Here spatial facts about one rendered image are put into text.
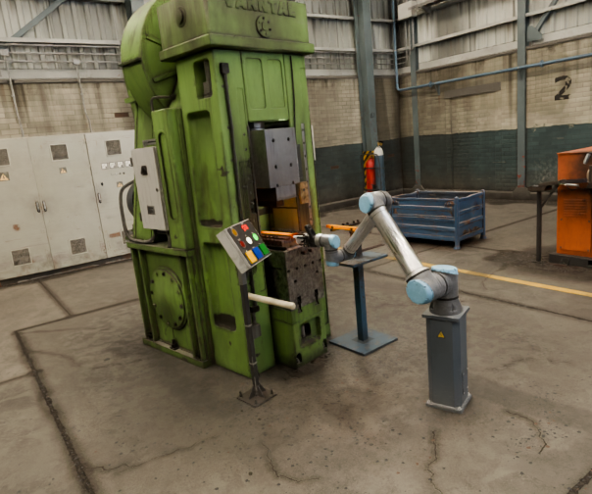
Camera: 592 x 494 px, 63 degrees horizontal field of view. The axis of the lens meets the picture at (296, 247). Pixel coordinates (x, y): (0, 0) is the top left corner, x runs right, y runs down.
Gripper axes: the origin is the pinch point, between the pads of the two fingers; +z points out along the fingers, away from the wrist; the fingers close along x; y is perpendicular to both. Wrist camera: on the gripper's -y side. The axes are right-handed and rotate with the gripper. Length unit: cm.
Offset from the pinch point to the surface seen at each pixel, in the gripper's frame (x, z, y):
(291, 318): -16, -1, 58
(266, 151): -17, 4, -62
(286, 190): -2.0, 4.0, -32.7
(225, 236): -73, -13, -15
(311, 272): 8.9, -2.0, 30.7
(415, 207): 373, 124, 45
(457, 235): 367, 57, 82
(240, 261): -70, -20, 0
